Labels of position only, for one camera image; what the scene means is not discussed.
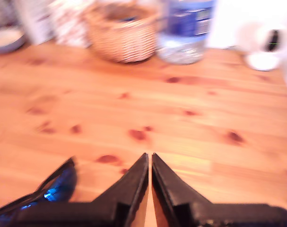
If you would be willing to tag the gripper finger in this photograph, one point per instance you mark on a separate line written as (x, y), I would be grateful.
(169, 189)
(131, 189)

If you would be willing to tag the black sunglasses with blue lenses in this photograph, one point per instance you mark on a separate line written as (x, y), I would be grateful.
(60, 186)

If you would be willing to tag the large clear water bottle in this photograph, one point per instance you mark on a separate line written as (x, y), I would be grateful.
(185, 23)

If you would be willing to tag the gingerbread print tissue box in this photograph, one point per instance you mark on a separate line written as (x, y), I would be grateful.
(70, 26)

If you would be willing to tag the white printed carton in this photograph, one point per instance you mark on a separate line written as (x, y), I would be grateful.
(37, 21)

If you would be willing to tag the grey round plate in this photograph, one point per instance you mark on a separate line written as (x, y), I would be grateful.
(6, 40)

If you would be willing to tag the small white round camera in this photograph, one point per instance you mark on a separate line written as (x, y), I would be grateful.
(261, 62)

